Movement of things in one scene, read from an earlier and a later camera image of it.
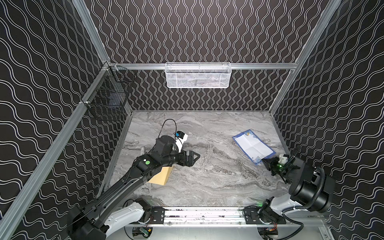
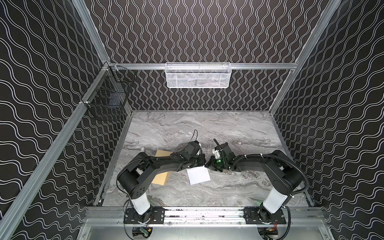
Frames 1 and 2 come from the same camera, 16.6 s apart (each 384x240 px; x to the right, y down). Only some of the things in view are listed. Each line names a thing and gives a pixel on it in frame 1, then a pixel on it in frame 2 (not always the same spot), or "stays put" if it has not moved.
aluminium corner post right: (320, 30) stays put
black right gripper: (276, 167) to (214, 163)
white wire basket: (198, 75) stays put
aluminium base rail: (235, 217) stays put
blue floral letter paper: (256, 148) to (198, 175)
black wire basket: (108, 96) stays put
